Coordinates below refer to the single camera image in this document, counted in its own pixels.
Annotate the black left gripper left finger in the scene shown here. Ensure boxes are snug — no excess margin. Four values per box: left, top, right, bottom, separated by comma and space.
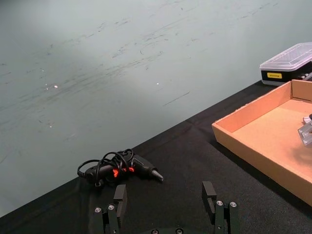
94, 184, 128, 234

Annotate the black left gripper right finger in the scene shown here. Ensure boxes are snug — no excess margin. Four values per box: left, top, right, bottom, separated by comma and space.
201, 181, 241, 234

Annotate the black table cloth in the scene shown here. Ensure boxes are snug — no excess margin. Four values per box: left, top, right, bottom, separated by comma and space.
0, 77, 312, 234

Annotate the shallow brown cardboard tray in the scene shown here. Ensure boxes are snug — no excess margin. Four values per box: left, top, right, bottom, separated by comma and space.
211, 79, 312, 207

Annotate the small clear plastic piece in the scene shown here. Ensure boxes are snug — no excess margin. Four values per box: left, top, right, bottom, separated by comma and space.
297, 113, 312, 147

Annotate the clear plastic case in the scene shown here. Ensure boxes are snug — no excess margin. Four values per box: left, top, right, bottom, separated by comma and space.
259, 42, 312, 86

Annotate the black corded tool, red switch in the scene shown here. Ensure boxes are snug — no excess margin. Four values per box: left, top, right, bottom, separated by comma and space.
77, 148, 164, 188

